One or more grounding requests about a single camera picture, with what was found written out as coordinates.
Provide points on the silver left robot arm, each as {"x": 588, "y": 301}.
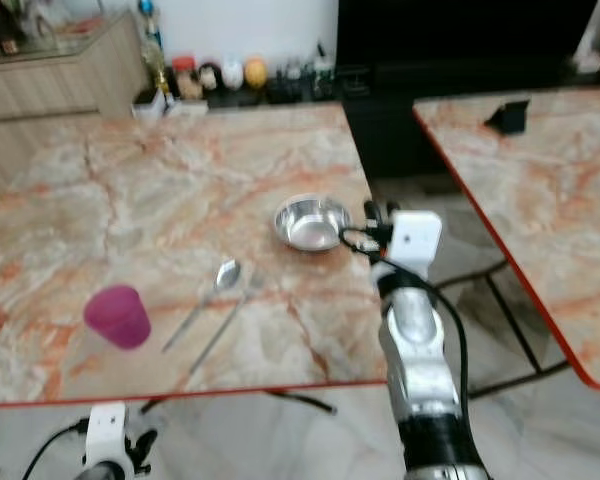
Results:
{"x": 105, "y": 472}

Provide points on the black phone stand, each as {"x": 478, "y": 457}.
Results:
{"x": 508, "y": 117}

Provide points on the gold and blue trophy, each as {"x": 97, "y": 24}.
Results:
{"x": 150, "y": 40}

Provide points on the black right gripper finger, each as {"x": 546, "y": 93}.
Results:
{"x": 389, "y": 209}
{"x": 370, "y": 211}

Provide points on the metal fork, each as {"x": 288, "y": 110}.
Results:
{"x": 230, "y": 318}

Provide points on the light wooden cabinet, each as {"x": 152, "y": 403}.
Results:
{"x": 60, "y": 100}

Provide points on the black and white figurine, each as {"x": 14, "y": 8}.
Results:
{"x": 210, "y": 77}

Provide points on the white egg figurine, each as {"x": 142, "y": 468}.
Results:
{"x": 233, "y": 73}

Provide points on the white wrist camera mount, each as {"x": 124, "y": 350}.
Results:
{"x": 415, "y": 238}
{"x": 108, "y": 425}

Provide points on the red-lidded jar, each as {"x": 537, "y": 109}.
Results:
{"x": 185, "y": 78}

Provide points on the stainless steel bowl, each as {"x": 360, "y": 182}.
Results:
{"x": 312, "y": 222}

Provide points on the black television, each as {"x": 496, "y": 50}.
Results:
{"x": 460, "y": 30}

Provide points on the yellow egg figurine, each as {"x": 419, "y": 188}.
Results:
{"x": 255, "y": 72}

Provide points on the purple plastic cup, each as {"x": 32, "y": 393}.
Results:
{"x": 117, "y": 316}

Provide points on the metal spoon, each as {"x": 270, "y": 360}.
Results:
{"x": 227, "y": 275}

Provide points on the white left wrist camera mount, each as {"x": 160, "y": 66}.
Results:
{"x": 108, "y": 425}

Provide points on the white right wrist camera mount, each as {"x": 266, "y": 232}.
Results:
{"x": 415, "y": 238}

